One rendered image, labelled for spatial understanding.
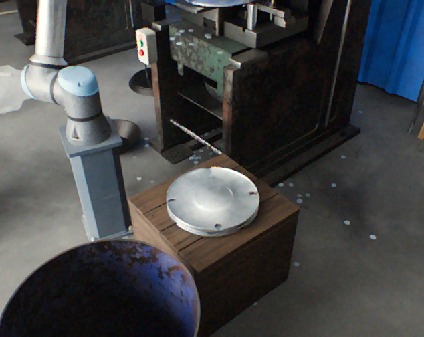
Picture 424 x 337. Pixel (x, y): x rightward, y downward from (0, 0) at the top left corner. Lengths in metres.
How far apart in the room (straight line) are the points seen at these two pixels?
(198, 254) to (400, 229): 0.98
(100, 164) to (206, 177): 0.38
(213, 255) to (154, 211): 0.25
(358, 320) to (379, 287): 0.17
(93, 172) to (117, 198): 0.16
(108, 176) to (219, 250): 0.54
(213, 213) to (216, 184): 0.13
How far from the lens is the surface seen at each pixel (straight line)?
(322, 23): 1.90
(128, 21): 3.39
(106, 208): 1.68
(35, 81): 1.53
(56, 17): 1.52
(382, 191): 2.10
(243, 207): 1.32
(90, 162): 1.53
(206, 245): 1.25
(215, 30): 1.76
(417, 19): 2.73
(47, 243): 1.85
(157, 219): 1.33
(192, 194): 1.36
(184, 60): 1.87
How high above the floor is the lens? 1.28
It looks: 38 degrees down
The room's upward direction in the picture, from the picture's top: straight up
